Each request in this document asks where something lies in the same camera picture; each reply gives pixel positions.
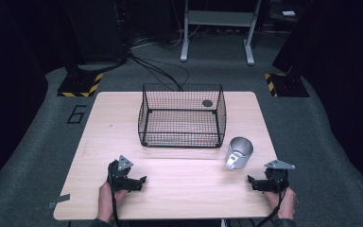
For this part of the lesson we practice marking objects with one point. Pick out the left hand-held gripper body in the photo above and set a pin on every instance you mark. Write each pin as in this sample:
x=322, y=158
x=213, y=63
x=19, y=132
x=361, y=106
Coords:
x=119, y=179

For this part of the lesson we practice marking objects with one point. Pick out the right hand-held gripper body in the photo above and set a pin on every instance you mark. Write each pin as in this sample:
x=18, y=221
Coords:
x=275, y=181

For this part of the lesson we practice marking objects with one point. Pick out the person's right hand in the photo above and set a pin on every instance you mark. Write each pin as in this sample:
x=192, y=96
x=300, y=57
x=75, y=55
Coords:
x=286, y=203

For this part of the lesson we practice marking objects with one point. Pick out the person's left hand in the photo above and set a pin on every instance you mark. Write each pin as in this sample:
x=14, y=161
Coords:
x=105, y=201

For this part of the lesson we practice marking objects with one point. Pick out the silver metal cup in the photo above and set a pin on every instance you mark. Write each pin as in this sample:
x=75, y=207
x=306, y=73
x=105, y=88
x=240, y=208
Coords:
x=238, y=154

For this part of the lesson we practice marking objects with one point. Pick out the grey tape strip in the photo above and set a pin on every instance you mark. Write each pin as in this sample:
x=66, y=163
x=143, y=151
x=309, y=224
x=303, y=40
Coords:
x=60, y=200

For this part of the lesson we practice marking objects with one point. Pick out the black round table grommet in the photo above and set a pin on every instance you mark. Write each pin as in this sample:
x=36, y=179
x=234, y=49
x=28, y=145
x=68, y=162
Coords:
x=207, y=103

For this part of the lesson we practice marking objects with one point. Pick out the black yellow striped stand base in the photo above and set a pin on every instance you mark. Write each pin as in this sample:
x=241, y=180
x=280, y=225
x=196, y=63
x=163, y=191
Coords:
x=80, y=84
x=288, y=85

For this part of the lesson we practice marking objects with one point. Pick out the black equipment cabinet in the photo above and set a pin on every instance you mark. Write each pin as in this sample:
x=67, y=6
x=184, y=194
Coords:
x=96, y=30

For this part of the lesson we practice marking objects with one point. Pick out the small white box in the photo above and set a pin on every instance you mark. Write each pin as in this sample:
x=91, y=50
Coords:
x=288, y=13

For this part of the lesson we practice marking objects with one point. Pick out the white metal stand frame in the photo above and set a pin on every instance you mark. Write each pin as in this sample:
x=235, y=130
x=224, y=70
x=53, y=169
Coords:
x=219, y=18

